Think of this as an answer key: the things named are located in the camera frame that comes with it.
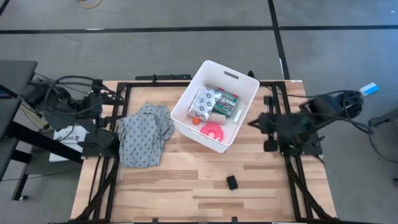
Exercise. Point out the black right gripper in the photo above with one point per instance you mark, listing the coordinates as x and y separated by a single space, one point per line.
276 124

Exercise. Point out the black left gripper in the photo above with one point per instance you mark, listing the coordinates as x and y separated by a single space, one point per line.
93 101

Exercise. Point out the white plastic tube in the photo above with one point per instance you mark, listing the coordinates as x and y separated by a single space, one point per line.
237 116

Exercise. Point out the green first aid kit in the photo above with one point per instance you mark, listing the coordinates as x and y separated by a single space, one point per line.
227 104

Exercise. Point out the white printed supply packet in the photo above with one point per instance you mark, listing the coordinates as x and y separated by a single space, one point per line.
203 102

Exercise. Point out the orange bandage roll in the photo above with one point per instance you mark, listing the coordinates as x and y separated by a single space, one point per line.
196 121

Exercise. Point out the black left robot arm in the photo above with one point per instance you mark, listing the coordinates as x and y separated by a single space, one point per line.
59 115

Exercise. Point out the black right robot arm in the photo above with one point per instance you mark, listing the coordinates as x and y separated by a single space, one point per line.
329 105

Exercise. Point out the white plastic mesh basket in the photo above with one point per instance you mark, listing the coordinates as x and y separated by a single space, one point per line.
217 74

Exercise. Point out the grey patterned gown cloth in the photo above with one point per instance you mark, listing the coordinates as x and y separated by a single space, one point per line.
140 140

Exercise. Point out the black flat bar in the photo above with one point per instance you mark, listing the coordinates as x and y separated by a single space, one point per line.
168 77

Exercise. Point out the white printed paper sheet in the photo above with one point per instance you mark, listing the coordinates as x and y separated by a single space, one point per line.
66 135

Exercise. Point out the small black box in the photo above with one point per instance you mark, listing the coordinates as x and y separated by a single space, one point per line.
232 183

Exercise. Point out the dark grey desk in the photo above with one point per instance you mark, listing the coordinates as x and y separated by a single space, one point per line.
15 93

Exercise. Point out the blue and white box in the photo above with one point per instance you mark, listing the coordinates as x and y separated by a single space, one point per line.
370 88

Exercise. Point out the dark stand leg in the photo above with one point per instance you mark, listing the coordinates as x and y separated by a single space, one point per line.
388 117

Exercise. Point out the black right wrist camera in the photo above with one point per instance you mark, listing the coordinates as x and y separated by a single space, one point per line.
258 124

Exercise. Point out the black metal table frame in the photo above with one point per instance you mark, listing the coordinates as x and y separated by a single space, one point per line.
155 84

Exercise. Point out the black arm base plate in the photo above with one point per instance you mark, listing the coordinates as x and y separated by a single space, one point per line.
93 151
312 149

